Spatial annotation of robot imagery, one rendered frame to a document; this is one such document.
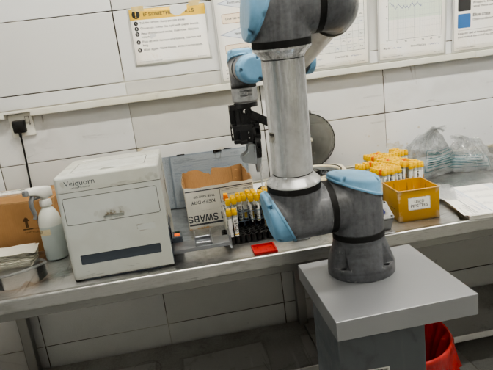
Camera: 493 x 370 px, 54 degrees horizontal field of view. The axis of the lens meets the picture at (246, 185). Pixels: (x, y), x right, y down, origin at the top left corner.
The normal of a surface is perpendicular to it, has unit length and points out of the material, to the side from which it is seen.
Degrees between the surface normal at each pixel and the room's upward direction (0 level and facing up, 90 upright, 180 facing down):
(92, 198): 90
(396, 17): 95
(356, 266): 72
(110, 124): 90
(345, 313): 1
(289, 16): 96
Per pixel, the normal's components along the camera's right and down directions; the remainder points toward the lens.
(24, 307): 0.15, 0.22
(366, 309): -0.14, -0.96
